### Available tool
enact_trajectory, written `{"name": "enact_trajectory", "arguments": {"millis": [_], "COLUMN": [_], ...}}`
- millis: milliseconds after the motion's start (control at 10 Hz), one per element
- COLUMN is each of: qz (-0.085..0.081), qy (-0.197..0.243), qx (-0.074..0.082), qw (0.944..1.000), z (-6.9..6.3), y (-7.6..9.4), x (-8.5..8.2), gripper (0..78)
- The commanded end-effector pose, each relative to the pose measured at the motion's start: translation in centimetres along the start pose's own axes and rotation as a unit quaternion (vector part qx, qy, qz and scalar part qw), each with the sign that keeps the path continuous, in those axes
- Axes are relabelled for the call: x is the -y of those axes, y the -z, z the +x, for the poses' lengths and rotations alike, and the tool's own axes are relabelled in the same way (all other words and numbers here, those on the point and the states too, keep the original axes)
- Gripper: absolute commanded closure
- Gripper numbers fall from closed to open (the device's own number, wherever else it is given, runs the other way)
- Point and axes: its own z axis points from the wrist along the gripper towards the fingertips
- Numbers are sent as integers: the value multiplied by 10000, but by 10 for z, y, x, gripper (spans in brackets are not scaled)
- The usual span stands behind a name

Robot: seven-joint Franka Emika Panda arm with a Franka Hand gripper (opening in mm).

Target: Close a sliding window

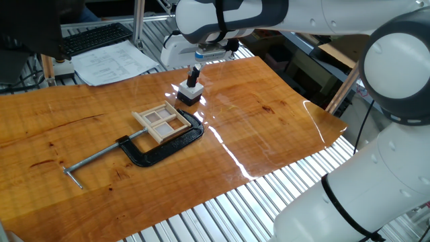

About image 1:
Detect black C-clamp with steel screw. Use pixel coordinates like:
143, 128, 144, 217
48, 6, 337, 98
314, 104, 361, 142
62, 108, 206, 190

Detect small wooden sliding window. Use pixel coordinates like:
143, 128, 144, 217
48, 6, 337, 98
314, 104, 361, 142
131, 100, 193, 145

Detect glossy wood-grain mat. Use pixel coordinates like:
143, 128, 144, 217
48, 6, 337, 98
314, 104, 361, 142
0, 56, 348, 242

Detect grey box with red button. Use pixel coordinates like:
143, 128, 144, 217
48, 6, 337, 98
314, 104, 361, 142
176, 79, 205, 107

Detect horizontal aluminium frame rail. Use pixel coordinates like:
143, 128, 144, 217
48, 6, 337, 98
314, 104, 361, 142
60, 13, 176, 30

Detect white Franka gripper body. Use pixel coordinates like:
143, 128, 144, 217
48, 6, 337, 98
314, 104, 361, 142
160, 33, 236, 70

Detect upright aluminium frame post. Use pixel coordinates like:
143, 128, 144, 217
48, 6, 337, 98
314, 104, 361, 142
132, 0, 146, 51

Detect black monitor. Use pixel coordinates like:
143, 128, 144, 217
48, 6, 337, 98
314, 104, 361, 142
0, 0, 87, 62

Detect printed white paper sheets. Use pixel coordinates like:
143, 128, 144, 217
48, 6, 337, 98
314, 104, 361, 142
71, 40, 160, 87

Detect wooden stick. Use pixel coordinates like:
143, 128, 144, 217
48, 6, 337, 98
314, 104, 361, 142
40, 54, 56, 87

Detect black computer keyboard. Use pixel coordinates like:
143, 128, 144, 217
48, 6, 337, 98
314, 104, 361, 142
60, 22, 134, 58

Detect diagonal aluminium strut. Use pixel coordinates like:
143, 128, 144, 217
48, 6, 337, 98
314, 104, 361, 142
325, 63, 361, 116

